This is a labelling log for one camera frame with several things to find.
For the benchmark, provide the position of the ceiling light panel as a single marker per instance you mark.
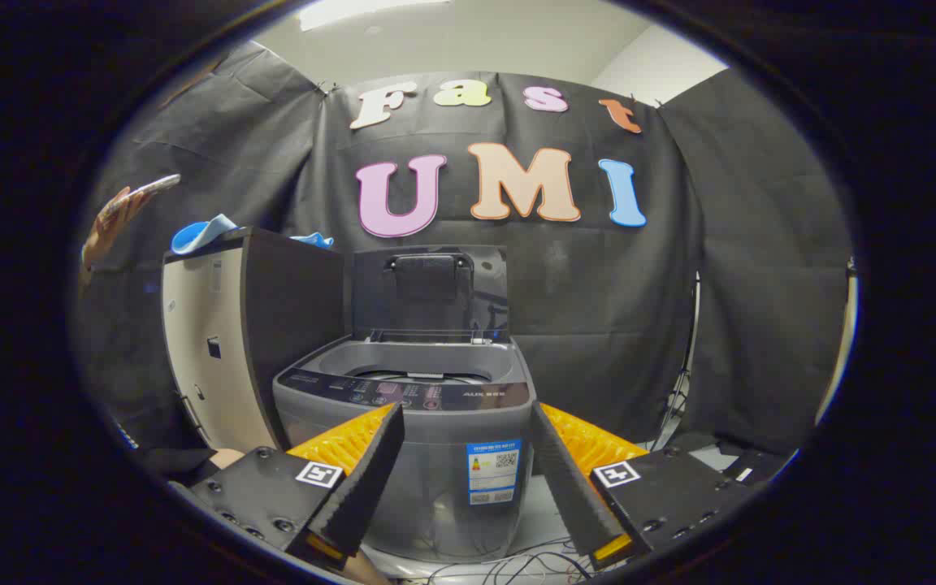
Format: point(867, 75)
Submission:
point(370, 10)

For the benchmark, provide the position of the grey washing machine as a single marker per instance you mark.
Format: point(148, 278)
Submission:
point(435, 479)

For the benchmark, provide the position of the smartphone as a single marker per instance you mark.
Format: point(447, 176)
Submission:
point(155, 185)

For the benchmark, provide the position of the beige and black cabinet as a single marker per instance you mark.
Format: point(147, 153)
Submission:
point(289, 317)

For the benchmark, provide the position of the white pole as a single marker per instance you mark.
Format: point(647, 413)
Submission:
point(842, 341)

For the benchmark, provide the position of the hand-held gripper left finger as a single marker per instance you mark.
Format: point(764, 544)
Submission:
point(366, 479)

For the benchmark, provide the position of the black backdrop cloth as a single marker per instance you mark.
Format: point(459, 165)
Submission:
point(598, 284)

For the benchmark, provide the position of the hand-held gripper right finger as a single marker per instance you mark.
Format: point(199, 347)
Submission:
point(569, 487)

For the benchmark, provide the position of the blue garment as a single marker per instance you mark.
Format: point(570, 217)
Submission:
point(201, 234)

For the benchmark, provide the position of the black box on floor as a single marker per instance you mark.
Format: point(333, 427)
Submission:
point(748, 463)

